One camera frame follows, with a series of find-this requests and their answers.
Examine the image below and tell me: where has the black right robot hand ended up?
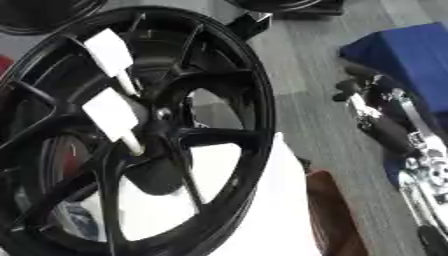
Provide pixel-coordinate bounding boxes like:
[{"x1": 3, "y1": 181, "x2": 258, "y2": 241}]
[{"x1": 330, "y1": 63, "x2": 431, "y2": 158}]

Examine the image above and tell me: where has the black round wheel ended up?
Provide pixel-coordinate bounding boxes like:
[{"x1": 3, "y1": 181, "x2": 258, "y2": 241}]
[{"x1": 224, "y1": 0, "x2": 347, "y2": 16}]

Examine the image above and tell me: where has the black spoked wheel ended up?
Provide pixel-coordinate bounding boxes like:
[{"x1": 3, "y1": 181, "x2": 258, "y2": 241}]
[{"x1": 0, "y1": 5, "x2": 279, "y2": 256}]

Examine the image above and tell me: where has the white pin with flat head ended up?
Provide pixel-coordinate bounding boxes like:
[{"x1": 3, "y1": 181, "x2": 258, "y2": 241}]
[
  {"x1": 82, "y1": 28, "x2": 140, "y2": 97},
  {"x1": 80, "y1": 87, "x2": 146, "y2": 157}
]

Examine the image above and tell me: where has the blue box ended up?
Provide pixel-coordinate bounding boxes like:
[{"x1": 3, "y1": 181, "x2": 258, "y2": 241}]
[{"x1": 337, "y1": 21, "x2": 448, "y2": 116}]

